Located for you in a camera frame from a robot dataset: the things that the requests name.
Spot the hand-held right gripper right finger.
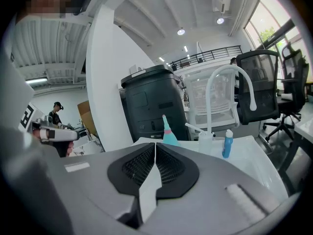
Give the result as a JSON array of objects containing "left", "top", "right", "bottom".
[{"left": 138, "top": 142, "right": 294, "bottom": 235}]

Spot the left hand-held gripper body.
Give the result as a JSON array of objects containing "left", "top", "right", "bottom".
[{"left": 18, "top": 103, "right": 56, "bottom": 142}]

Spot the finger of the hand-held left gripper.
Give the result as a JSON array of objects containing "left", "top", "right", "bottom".
[{"left": 48, "top": 128, "right": 81, "bottom": 142}]

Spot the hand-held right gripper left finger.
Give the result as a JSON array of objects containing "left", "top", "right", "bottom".
[{"left": 1, "top": 128, "right": 157, "bottom": 235}]

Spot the teal spray bottle pink nozzle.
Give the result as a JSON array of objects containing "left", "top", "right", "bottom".
[{"left": 161, "top": 114, "right": 182, "bottom": 147}]

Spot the blue bottle white cap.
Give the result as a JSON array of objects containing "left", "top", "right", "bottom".
[{"left": 222, "top": 129, "right": 234, "bottom": 159}]

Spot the brown cardboard box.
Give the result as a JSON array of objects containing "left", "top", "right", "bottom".
[{"left": 77, "top": 100, "right": 98, "bottom": 138}]

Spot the long tube ceiling light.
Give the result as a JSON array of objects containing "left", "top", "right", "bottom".
[{"left": 25, "top": 77, "right": 48, "bottom": 84}]

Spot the white curved partition panel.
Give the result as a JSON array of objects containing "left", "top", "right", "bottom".
[{"left": 85, "top": 5, "right": 157, "bottom": 153}]

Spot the white gooseneck faucet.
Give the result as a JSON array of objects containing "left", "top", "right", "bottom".
[{"left": 184, "top": 64, "right": 257, "bottom": 154}]

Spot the white mesh office chair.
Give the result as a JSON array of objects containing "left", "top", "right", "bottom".
[{"left": 183, "top": 69, "right": 242, "bottom": 136}]

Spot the large black plastic bin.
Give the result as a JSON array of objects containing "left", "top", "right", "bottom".
[{"left": 120, "top": 64, "right": 191, "bottom": 143}]

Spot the black mesh office chair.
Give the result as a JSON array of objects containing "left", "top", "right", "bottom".
[
  {"left": 236, "top": 49, "right": 282, "bottom": 126},
  {"left": 263, "top": 42, "right": 311, "bottom": 143}
]

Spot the black metal railing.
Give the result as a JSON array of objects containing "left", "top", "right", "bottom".
[{"left": 168, "top": 45, "right": 243, "bottom": 71}]

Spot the large window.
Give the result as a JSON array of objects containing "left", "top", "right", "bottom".
[{"left": 244, "top": 0, "right": 313, "bottom": 83}]

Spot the white ceiling air conditioner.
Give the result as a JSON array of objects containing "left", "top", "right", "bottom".
[{"left": 212, "top": 0, "right": 232, "bottom": 14}]

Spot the black head-worn camera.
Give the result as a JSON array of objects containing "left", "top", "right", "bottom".
[{"left": 72, "top": 0, "right": 95, "bottom": 16}]

